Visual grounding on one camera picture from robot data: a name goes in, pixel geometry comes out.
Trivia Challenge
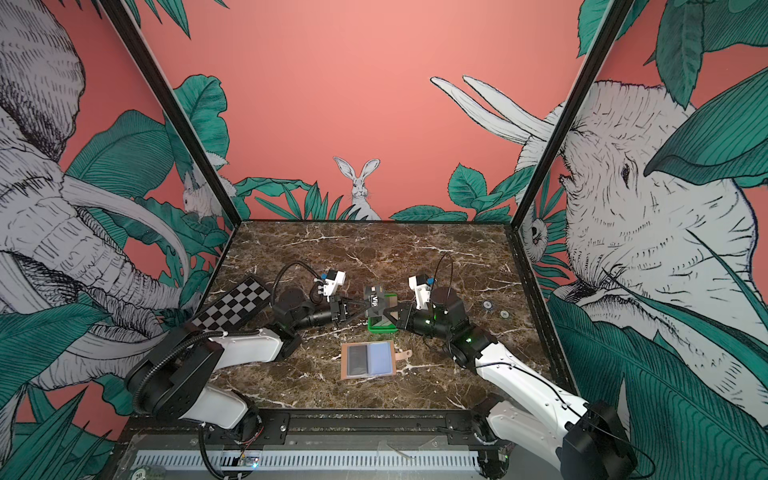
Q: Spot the green plastic tray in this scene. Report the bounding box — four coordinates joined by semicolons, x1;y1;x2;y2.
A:
366;292;398;334

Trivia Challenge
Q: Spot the tan leather card holder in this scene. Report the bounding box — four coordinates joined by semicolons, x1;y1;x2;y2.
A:
341;341;412;380

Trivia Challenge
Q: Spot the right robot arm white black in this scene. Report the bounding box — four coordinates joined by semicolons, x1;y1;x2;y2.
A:
383;287;638;479

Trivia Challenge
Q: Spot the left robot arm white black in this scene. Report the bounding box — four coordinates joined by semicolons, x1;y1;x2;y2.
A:
125;290;355;430

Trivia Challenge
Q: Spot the checkerboard calibration plate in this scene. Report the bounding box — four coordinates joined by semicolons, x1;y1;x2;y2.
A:
190;274;271;332

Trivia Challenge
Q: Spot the small green circuit board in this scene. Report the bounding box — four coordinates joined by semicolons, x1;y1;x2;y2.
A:
238;456;260;469

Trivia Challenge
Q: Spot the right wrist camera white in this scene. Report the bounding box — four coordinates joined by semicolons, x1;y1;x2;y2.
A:
408;274;434;310

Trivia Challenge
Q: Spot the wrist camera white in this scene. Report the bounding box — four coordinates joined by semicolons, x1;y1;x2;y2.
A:
408;274;434;310
318;269;346;301

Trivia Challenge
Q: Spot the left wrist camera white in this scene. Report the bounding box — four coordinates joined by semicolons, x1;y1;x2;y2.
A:
318;269;346;301

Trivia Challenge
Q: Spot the black mounting rail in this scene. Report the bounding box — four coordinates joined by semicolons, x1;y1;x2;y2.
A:
119;409;517;448

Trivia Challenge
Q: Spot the white slotted cable duct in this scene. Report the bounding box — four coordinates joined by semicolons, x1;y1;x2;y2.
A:
130;449;481;472

